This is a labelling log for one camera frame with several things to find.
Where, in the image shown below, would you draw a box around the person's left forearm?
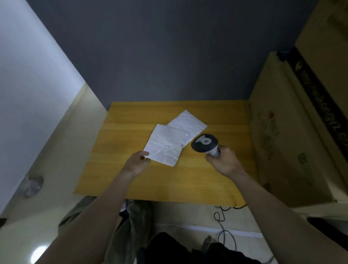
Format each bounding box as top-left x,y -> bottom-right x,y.
35,169 -> 134,264

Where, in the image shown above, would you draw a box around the person's black trousers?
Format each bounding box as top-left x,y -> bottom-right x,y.
136,231 -> 262,264

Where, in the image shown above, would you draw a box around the white paper sheet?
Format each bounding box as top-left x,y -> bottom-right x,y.
143,124 -> 191,167
166,110 -> 208,145

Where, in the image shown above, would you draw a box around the person's right forearm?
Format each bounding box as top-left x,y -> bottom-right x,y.
233,171 -> 348,264

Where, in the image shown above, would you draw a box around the grey plastic bag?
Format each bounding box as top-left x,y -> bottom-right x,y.
16,174 -> 44,198

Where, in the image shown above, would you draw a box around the grey handheld barcode scanner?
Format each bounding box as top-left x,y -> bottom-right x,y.
191,133 -> 221,158

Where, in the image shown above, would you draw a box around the person's left hand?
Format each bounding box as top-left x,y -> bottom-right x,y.
123,151 -> 152,180

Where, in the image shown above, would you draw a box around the black cable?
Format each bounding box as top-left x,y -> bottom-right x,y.
213,204 -> 248,252

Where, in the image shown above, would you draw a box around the large brown cardboard box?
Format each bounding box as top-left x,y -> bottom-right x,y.
247,51 -> 338,208

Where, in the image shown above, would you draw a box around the person's right hand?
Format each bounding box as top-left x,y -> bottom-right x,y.
205,145 -> 247,179

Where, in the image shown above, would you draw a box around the cardboard box with black tape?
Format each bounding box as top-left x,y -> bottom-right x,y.
288,0 -> 348,188

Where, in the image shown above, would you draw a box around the olive grey cloth garment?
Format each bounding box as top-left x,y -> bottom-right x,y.
58,196 -> 153,264

